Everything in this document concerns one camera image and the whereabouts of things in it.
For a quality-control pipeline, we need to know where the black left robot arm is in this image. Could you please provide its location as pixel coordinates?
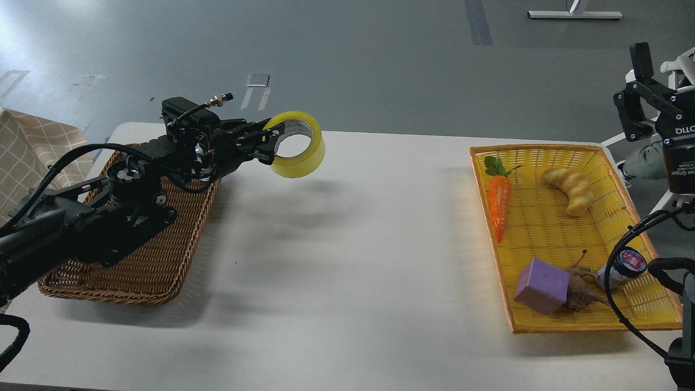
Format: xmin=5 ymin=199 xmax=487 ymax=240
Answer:
xmin=1 ymin=92 xmax=282 ymax=305

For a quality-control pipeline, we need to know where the beige checkered cloth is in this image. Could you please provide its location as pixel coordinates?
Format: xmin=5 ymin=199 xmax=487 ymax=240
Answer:
xmin=1 ymin=108 xmax=87 ymax=224

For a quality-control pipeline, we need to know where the person in grey clothes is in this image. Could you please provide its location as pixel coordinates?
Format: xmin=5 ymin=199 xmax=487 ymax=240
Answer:
xmin=617 ymin=138 xmax=667 ymax=181

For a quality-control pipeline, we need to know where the yellow plastic basket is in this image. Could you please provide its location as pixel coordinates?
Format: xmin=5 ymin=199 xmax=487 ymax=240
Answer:
xmin=469 ymin=143 xmax=684 ymax=334

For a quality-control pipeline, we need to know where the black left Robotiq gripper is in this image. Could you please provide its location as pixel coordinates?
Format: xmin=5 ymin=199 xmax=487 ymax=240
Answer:
xmin=211 ymin=118 xmax=285 ymax=180

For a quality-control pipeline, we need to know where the purple foam block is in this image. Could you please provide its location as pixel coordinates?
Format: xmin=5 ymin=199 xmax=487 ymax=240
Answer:
xmin=514 ymin=257 xmax=570 ymax=315

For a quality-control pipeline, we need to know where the brown wicker basket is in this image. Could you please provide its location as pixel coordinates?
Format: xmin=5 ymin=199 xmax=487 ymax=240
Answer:
xmin=37 ymin=143 xmax=220 ymax=306

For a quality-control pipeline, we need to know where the toy bread twist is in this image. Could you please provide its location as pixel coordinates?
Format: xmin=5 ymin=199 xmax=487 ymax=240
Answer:
xmin=541 ymin=168 xmax=594 ymax=217

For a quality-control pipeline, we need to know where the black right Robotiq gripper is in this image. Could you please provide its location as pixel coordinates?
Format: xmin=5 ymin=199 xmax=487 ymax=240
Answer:
xmin=613 ymin=42 xmax=694 ymax=195

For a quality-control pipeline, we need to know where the orange toy carrot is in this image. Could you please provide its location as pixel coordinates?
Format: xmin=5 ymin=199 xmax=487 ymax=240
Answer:
xmin=484 ymin=155 xmax=523 ymax=243

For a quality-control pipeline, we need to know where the brown toy snail figure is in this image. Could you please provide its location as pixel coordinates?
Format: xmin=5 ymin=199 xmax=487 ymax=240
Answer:
xmin=564 ymin=249 xmax=610 ymax=312

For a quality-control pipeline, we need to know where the grey floor plate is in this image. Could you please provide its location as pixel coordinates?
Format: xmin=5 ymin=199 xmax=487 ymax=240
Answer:
xmin=246 ymin=73 xmax=270 ymax=87

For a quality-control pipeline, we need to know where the yellow tape roll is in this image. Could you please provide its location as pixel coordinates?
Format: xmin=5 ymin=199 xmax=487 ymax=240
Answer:
xmin=263 ymin=111 xmax=326 ymax=179

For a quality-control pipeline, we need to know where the white metal stand base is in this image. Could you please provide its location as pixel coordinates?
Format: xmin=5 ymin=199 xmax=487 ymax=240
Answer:
xmin=527 ymin=1 xmax=624 ymax=21

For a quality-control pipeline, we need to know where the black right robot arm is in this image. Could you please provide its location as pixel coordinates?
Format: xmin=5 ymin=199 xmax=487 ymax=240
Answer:
xmin=602 ymin=42 xmax=694 ymax=390

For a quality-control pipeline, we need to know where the small jar dark lid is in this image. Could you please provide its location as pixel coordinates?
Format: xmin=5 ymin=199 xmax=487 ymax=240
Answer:
xmin=594 ymin=247 xmax=648 ymax=292

